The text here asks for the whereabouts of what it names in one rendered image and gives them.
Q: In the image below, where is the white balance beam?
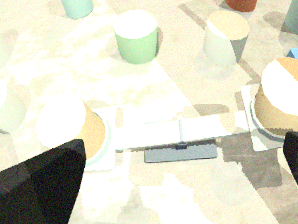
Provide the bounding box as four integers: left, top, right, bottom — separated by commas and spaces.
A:
84, 84, 285, 172

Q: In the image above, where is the orange cylinder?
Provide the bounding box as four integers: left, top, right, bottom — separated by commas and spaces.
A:
225, 0, 257, 12

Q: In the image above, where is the light blue block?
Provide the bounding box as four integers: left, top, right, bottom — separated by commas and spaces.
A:
286, 48, 298, 59

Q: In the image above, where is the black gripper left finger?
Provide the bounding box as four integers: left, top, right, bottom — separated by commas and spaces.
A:
0, 139, 86, 224

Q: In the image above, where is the green cylinder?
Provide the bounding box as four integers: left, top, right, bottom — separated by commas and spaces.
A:
113, 10, 158, 65

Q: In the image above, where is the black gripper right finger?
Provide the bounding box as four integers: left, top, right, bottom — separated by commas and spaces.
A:
282, 132, 298, 184

